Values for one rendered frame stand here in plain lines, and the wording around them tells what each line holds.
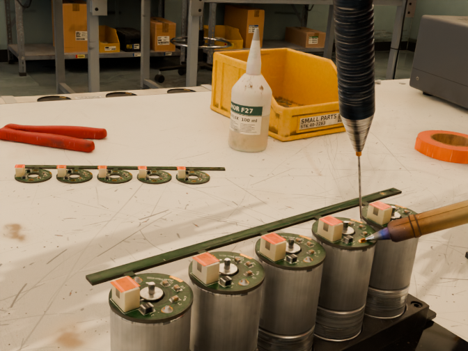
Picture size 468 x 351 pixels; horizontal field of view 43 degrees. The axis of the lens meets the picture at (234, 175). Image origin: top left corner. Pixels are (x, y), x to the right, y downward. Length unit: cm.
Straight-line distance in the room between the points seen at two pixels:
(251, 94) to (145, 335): 33
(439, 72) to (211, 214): 44
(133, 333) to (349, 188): 29
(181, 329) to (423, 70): 63
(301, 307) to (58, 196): 23
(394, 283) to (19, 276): 18
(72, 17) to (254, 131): 383
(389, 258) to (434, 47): 54
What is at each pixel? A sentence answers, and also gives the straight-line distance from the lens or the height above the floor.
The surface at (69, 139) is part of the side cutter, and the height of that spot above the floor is 76.
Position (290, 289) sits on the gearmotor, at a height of 80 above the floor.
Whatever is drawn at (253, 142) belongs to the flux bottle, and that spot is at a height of 76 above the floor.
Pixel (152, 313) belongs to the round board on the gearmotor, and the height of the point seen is 81.
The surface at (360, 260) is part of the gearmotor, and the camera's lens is 22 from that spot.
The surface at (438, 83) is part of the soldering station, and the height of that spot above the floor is 77.
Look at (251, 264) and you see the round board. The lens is 20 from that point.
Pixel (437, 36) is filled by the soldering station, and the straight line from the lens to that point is 76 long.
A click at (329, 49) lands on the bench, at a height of 31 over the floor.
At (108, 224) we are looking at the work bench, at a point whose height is 75.
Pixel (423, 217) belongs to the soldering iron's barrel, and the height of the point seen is 82.
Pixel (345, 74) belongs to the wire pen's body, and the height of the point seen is 88.
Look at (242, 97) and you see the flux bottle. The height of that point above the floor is 80.
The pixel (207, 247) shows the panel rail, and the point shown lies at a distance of 21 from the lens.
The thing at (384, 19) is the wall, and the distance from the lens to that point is 629.
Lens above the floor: 91
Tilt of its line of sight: 21 degrees down
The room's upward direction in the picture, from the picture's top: 4 degrees clockwise
